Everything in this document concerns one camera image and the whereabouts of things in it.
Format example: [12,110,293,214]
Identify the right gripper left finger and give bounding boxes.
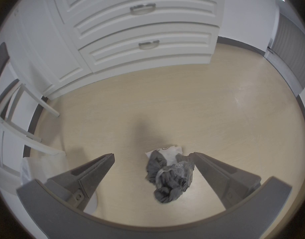
[46,153,115,206]

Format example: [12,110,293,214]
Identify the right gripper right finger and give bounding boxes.
[192,152,261,206]

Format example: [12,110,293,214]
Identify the clear plastic bag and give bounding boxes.
[20,155,98,214]

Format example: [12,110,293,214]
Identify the crumpled black plastic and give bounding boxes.
[146,150,195,204]

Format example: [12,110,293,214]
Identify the white paper scrap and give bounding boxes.
[145,145,184,165]

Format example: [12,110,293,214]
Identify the white chair grey cushions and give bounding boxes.
[0,42,65,176]

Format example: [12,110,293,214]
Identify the white wardrobe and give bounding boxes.
[3,0,225,100]

